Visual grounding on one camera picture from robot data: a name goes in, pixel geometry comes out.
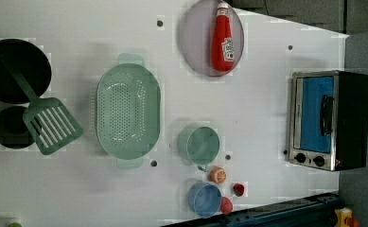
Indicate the black toaster oven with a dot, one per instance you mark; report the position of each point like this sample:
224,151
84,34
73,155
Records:
346,146

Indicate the green metal cup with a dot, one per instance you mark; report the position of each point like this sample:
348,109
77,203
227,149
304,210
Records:
199,145

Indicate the green oval colander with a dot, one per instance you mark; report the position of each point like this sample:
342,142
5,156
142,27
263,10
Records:
128,111

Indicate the orange slice toy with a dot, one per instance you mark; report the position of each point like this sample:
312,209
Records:
217,175

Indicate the red ketchup bottle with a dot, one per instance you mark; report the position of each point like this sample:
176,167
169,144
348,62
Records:
222,51

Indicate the grey oval plate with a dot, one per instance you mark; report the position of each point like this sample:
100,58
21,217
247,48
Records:
196,36

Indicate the blue cup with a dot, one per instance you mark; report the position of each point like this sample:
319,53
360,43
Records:
204,199

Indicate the red strawberry toy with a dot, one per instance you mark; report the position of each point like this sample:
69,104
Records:
238,189

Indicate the pink red fruit toy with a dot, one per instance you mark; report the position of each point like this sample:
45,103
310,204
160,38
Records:
226,206

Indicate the green slotted spatula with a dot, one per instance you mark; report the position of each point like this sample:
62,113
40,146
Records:
47,119

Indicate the black round pan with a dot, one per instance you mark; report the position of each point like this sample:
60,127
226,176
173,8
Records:
33,64

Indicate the dark blue bin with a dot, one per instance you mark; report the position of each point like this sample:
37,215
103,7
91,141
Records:
313,211

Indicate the small black round pot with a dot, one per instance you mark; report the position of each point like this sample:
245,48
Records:
13,131

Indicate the yellow toy figure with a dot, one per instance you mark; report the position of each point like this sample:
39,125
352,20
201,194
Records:
345,218

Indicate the green cylinder toy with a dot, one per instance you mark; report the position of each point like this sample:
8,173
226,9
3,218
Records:
14,224

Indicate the black oven door handle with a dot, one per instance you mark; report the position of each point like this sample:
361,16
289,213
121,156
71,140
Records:
326,114

